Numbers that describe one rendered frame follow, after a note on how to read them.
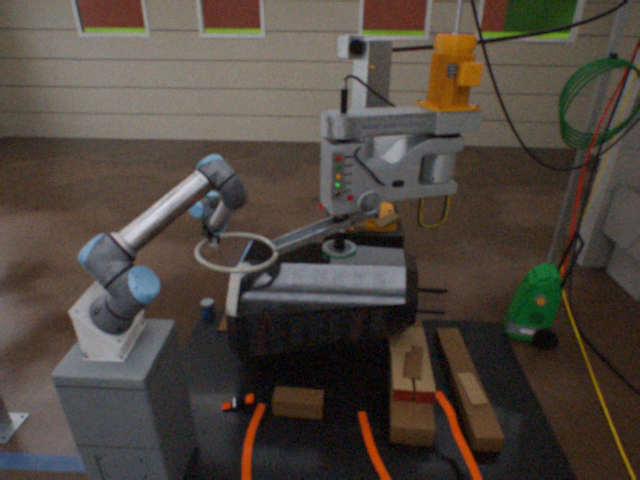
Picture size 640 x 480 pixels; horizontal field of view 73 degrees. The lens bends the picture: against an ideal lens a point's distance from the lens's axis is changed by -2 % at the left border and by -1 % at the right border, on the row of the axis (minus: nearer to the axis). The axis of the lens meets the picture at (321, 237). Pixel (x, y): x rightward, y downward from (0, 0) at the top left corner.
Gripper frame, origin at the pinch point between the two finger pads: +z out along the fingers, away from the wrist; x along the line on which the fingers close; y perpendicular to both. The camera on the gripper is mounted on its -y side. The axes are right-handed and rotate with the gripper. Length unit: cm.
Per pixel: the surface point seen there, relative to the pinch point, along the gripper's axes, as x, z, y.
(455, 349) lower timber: 132, 60, -103
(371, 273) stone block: 86, 0, -51
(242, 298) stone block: 34.7, 18.9, 5.6
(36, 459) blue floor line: -4, 95, 116
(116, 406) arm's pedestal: 59, 22, 95
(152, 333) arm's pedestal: 46, 4, 70
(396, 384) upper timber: 123, 53, -37
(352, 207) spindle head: 66, -37, -50
